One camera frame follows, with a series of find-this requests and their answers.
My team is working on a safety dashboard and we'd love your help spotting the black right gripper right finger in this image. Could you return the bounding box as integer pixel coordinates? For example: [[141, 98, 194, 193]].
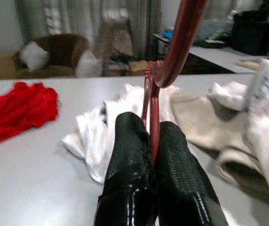
[[154, 121, 229, 226]]

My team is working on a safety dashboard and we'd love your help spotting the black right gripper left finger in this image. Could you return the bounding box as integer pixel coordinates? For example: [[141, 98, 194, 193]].
[[93, 112, 159, 226]]

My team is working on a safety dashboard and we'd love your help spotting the white t-shirt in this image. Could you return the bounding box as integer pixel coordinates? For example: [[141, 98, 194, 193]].
[[61, 83, 181, 185]]

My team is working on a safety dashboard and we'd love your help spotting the red plastic hanger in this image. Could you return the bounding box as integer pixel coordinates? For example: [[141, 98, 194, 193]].
[[140, 0, 209, 165]]

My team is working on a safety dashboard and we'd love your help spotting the beige garment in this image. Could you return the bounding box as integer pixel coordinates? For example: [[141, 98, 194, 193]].
[[171, 93, 269, 203]]

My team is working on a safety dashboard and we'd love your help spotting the white garment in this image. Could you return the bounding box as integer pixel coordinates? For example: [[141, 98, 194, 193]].
[[207, 81, 269, 226]]

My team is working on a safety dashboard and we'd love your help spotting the grey table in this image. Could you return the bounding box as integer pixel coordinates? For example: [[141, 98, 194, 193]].
[[151, 32, 267, 74], [0, 73, 269, 226]]

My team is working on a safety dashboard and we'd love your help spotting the red garment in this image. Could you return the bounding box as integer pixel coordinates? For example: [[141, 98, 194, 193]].
[[0, 81, 59, 147]]

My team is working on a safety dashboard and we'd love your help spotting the dried plant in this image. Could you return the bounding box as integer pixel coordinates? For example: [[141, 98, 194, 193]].
[[96, 18, 139, 76]]

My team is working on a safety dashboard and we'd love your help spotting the brown armchair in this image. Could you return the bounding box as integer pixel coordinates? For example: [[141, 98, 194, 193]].
[[13, 33, 90, 78]]

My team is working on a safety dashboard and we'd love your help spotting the white printed bag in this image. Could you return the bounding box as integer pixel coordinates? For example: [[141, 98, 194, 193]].
[[244, 57, 269, 113]]

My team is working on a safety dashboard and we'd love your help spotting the white pillow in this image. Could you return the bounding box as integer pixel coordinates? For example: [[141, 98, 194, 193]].
[[18, 40, 50, 72]]

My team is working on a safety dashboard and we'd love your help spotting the grey sheer curtain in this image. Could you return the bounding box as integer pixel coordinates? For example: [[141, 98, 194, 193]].
[[14, 0, 163, 48]]

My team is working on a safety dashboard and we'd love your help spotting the black bag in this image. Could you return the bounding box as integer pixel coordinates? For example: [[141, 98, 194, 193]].
[[230, 6, 269, 57]]

